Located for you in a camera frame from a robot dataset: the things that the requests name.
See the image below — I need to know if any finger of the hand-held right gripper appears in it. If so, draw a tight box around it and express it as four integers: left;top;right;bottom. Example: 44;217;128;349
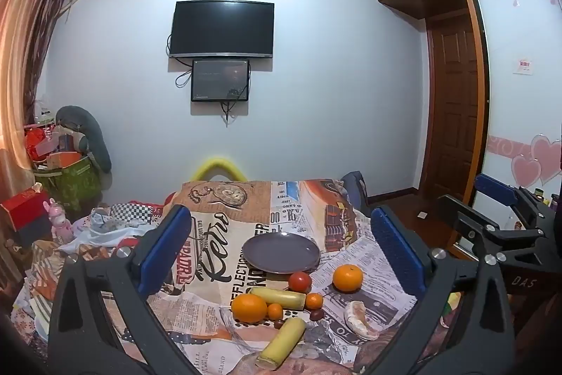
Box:
475;173;555;229
438;193;548;267

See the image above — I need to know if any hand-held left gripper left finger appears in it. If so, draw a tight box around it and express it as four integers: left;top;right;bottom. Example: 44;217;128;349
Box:
47;203;207;375

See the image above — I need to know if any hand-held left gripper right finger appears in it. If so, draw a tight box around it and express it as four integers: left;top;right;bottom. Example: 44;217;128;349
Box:
370;206;515;375

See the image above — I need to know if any large orange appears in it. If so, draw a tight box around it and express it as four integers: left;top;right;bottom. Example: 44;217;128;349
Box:
332;264;364;293
231;293;268;323

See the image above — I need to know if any peeled pomelo piece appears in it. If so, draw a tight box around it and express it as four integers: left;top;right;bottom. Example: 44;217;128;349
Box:
344;300;382;341

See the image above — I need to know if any red tomato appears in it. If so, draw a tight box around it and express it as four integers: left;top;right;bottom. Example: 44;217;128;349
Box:
288;271;312;293

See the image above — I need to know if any dark purple plate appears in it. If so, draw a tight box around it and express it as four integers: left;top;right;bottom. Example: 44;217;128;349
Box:
242;232;321;274

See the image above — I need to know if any yellow sugarcane piece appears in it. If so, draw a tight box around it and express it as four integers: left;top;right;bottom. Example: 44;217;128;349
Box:
247;287;307;310
256;317;307;370

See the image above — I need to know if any checkered cloth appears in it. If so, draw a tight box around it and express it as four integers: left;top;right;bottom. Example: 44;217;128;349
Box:
107;203;165;227

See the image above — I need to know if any newspaper print tablecloth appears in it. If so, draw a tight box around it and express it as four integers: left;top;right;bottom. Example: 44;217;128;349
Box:
145;179;440;375

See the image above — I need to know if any brown wooden door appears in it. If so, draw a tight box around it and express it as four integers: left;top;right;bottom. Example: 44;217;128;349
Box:
426;12;482;196

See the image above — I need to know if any yellow foam arch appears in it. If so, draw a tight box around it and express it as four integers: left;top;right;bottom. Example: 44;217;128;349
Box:
192;157;248;183

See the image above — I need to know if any pink bunny toy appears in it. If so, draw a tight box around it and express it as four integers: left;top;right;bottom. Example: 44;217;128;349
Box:
43;198;74;245

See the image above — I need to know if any green patterned storage box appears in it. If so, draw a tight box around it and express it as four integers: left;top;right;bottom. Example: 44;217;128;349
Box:
34;153;104;213

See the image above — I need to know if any grey plush pillow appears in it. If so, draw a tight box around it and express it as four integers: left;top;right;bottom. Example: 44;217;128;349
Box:
56;105;112;173

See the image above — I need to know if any red gift box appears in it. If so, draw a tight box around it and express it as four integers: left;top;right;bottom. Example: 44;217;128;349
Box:
0;189;52;247

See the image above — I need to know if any white heart-patterned sliding door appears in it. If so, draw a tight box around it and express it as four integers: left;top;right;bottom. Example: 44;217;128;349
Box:
465;0;562;200

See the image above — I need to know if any red packages pile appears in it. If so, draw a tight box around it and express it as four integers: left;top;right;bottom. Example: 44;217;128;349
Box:
24;124;84;171

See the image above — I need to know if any peach sheer curtain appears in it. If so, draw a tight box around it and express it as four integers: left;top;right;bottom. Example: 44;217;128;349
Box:
0;0;62;200

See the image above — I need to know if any brown patterned curtain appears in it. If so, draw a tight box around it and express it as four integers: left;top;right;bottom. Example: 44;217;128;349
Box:
28;0;80;118

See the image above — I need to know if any small black wall monitor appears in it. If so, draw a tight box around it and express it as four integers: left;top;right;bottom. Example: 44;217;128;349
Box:
190;59;251;102

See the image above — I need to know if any black wall television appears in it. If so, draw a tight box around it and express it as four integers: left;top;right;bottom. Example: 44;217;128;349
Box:
169;0;275;59

